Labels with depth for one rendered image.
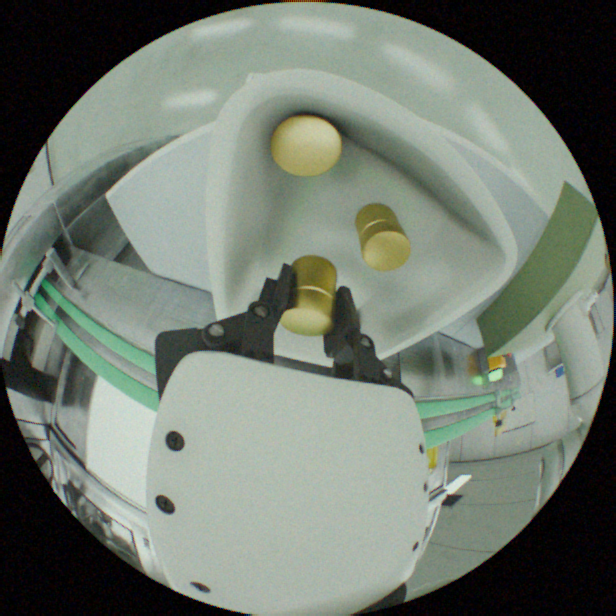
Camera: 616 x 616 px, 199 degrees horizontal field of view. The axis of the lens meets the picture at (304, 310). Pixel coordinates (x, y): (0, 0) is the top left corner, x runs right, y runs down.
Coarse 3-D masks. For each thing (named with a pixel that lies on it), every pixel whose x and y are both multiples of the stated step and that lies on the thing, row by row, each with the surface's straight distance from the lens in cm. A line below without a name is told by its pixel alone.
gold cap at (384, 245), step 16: (368, 208) 14; (384, 208) 14; (368, 224) 12; (384, 224) 12; (400, 224) 13; (368, 240) 11; (384, 240) 11; (400, 240) 12; (368, 256) 12; (384, 256) 12; (400, 256) 12
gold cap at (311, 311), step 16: (304, 256) 12; (320, 256) 12; (304, 272) 11; (320, 272) 11; (336, 272) 13; (304, 288) 10; (320, 288) 10; (288, 304) 10; (304, 304) 9; (320, 304) 10; (288, 320) 10; (304, 320) 10; (320, 320) 10
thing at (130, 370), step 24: (48, 288) 71; (48, 312) 63; (72, 312) 51; (72, 336) 47; (96, 336) 41; (96, 360) 39; (120, 360) 35; (144, 360) 32; (120, 384) 34; (144, 384) 32
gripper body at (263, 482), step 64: (192, 384) 5; (256, 384) 5; (320, 384) 6; (192, 448) 5; (256, 448) 5; (320, 448) 5; (384, 448) 6; (192, 512) 5; (256, 512) 5; (320, 512) 5; (384, 512) 7; (192, 576) 6; (256, 576) 6; (320, 576) 6; (384, 576) 8
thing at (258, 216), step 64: (256, 128) 8; (384, 128) 7; (256, 192) 11; (320, 192) 14; (384, 192) 15; (448, 192) 11; (256, 256) 18; (448, 256) 16; (512, 256) 13; (384, 320) 19; (448, 320) 15
